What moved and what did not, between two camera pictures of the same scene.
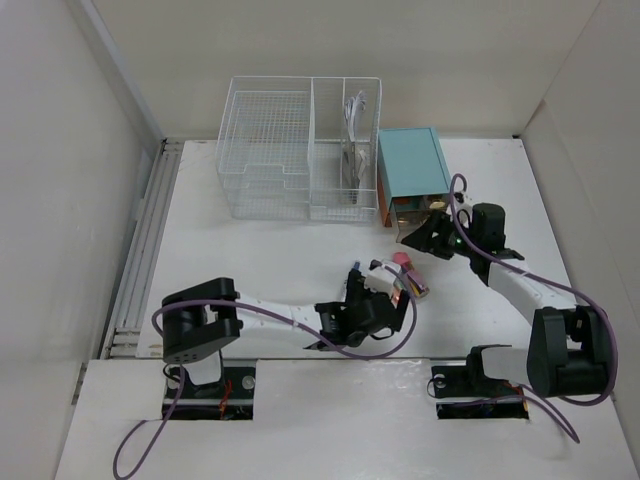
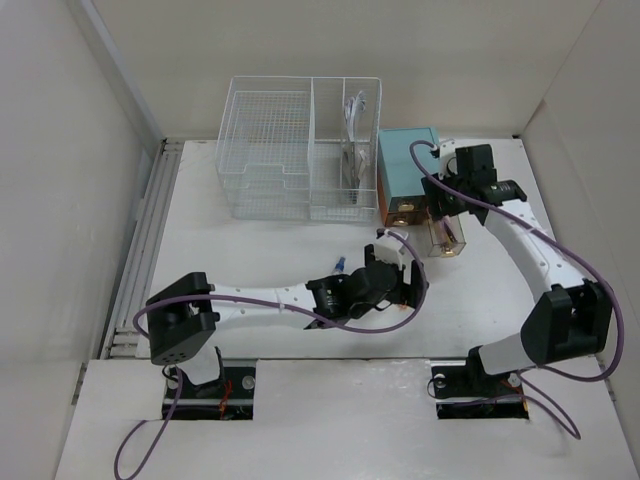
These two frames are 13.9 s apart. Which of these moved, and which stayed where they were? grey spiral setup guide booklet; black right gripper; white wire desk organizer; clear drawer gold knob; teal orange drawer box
Moved: black right gripper; clear drawer gold knob
Stayed: teal orange drawer box; white wire desk organizer; grey spiral setup guide booklet
